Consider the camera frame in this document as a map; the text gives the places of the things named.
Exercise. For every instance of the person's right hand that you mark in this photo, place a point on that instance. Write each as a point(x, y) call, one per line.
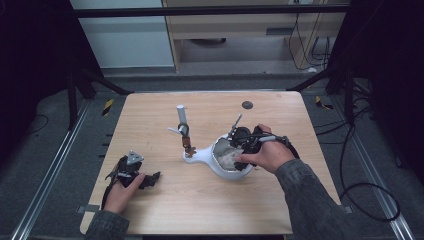
point(273, 155)

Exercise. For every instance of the grey fabric pouch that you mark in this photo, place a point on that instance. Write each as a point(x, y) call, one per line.
point(228, 159)

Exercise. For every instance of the person's left hand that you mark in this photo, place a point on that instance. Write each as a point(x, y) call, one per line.
point(118, 198)

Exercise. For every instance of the black horizontal frame bar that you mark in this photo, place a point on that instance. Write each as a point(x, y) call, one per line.
point(200, 11)

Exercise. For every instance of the dark round table grommet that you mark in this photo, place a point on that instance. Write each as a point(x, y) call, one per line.
point(247, 105)

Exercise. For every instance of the black metal stand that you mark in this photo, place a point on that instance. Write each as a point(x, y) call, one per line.
point(72, 100)
point(348, 100)

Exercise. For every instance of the black curtain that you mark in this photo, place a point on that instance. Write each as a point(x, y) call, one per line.
point(33, 66)
point(393, 66)

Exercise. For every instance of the yellow black striped tape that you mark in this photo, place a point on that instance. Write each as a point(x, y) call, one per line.
point(107, 106)
point(321, 103)

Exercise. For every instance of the white stand with hook pole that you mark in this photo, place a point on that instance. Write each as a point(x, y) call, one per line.
point(200, 156)

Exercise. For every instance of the light wooden desk unit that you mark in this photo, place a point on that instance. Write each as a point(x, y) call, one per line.
point(233, 30)

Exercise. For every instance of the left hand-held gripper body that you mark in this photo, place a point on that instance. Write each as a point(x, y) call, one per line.
point(126, 171)

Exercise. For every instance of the white cabinet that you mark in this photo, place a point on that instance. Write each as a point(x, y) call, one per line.
point(126, 40)

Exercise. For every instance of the aluminium floor rail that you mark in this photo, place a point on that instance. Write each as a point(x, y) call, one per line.
point(50, 173)
point(376, 173)

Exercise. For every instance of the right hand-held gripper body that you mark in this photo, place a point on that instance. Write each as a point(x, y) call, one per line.
point(250, 138)

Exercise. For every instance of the grey metal table bracket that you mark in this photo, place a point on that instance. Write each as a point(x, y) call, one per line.
point(88, 208)
point(348, 209)

